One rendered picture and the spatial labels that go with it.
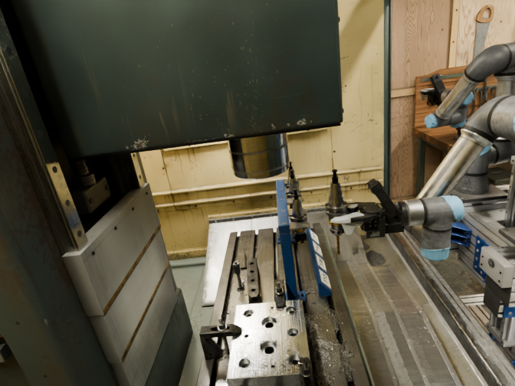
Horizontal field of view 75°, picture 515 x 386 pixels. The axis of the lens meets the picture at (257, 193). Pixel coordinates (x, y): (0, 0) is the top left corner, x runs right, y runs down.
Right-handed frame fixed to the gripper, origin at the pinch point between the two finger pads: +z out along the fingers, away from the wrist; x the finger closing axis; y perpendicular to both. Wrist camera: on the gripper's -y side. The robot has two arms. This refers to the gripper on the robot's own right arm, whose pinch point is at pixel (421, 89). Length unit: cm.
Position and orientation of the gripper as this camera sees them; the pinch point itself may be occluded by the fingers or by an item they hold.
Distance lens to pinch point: 233.5
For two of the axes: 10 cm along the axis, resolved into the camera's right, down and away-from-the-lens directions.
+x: 9.4, -3.3, 1.1
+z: -2.3, -3.3, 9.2
